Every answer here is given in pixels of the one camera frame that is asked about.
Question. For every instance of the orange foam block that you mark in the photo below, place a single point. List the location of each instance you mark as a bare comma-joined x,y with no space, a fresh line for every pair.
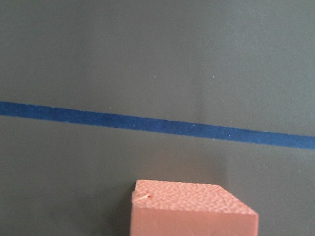
166,208

